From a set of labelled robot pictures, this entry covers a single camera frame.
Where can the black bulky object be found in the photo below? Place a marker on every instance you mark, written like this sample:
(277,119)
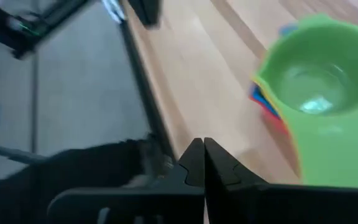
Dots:
(89,168)

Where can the black aluminium table frame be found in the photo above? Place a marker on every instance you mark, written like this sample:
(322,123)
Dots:
(148,93)

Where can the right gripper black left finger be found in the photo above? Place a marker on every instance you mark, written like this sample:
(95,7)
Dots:
(166,202)

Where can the green measuring cup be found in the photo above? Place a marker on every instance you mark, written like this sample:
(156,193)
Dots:
(322,149)

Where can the blue measuring cup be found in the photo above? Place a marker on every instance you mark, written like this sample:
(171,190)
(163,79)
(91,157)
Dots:
(264,101)

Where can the black stand with green light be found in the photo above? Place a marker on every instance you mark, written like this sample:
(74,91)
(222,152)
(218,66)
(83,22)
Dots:
(17,34)

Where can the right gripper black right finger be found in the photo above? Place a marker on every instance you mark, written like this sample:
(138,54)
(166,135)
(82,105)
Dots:
(259,205)

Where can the pink measuring cup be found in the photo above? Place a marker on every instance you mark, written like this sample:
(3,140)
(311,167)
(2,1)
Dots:
(275,123)

